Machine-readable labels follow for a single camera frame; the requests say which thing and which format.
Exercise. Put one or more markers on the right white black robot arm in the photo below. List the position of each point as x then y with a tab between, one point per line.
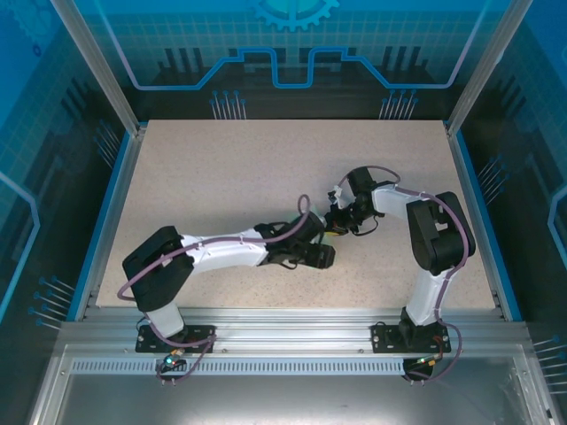
425	301

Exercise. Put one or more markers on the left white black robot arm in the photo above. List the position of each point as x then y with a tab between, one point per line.
221	254

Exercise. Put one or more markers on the sheet metal panel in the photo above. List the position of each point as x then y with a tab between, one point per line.
283	398

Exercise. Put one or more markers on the aluminium mounting rail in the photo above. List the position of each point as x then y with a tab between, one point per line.
292	327

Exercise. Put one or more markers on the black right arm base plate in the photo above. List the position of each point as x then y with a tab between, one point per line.
381	341

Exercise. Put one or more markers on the aluminium side rail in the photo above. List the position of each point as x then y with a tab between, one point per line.
471	199
120	199

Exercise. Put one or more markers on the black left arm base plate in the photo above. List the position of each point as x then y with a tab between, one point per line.
146	341

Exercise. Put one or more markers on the aluminium frame post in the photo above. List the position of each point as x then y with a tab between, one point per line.
487	66
102	66

